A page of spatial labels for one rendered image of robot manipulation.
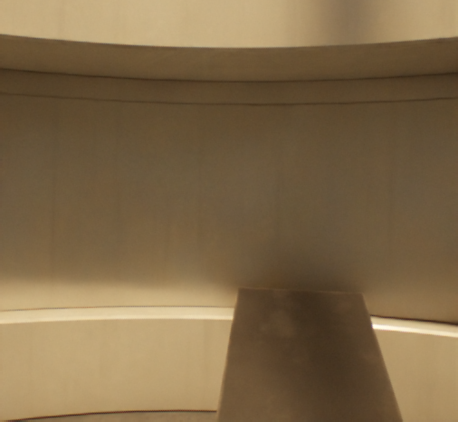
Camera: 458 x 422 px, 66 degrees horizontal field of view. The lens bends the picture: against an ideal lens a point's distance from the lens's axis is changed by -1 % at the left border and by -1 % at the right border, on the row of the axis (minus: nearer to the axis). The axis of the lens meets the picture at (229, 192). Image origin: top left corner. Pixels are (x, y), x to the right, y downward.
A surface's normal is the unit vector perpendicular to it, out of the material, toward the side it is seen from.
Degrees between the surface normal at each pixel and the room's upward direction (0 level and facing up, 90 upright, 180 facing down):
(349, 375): 25
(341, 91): 90
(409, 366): 90
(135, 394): 90
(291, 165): 90
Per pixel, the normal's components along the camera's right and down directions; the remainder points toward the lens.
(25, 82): 0.27, 0.00
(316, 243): -0.14, -0.01
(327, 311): -0.04, -0.91
